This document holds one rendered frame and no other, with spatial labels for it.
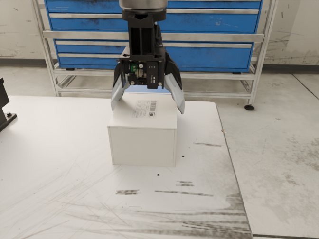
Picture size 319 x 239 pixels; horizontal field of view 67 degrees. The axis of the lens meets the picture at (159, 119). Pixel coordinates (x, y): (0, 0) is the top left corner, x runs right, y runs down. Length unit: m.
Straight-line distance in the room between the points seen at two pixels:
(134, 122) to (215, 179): 0.18
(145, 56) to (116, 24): 1.54
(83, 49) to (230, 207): 1.79
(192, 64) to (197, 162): 1.51
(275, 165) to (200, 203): 1.26
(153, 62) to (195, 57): 1.54
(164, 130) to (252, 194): 1.06
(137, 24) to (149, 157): 0.23
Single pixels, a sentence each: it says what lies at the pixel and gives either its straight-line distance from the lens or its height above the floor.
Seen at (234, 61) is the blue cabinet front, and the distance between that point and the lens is 1.98.
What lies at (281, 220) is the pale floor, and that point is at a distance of 1.37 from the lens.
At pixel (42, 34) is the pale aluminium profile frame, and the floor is 0.59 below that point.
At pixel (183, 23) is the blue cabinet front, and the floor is 0.68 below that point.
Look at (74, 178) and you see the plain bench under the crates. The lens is 0.47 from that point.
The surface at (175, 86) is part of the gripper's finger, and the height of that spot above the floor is 0.83.
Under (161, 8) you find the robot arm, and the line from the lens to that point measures 0.40.
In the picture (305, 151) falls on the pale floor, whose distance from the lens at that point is 1.85.
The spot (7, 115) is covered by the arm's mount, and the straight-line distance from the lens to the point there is 0.70.
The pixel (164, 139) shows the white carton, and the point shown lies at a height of 0.77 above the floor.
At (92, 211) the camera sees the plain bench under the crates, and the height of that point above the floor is 0.70.
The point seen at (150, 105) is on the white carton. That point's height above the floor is 0.79.
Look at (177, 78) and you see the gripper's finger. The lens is 0.46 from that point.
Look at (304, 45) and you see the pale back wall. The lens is 3.10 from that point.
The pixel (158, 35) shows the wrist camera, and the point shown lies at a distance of 0.44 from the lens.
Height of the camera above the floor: 1.02
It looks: 33 degrees down
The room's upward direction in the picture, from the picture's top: straight up
